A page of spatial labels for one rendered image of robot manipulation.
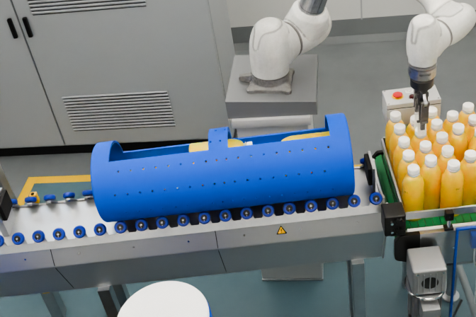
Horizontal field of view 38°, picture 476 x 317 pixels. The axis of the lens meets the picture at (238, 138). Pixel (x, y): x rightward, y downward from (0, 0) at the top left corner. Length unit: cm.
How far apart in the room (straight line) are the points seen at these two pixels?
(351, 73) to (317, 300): 194
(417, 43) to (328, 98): 241
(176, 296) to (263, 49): 105
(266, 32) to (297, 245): 81
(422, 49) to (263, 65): 74
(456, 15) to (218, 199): 97
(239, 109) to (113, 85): 147
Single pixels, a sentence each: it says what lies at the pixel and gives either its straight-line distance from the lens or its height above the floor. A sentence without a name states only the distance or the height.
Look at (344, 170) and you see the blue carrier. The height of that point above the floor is 113.
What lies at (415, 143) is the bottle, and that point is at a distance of 249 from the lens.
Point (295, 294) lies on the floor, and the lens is 340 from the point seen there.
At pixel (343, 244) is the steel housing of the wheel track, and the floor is 77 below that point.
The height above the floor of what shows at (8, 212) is 101.
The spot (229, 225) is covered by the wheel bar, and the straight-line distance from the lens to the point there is 245.
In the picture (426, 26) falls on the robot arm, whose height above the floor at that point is 155.
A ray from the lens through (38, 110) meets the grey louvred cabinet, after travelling 438.
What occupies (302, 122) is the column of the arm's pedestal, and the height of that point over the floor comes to 97.
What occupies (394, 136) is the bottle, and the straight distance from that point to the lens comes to 250.
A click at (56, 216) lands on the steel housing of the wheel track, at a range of 269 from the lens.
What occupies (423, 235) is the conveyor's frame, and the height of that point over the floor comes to 89.
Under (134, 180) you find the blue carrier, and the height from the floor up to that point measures 118.
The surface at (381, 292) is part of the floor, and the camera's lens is 340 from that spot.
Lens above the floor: 264
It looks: 38 degrees down
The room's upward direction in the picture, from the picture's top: 10 degrees counter-clockwise
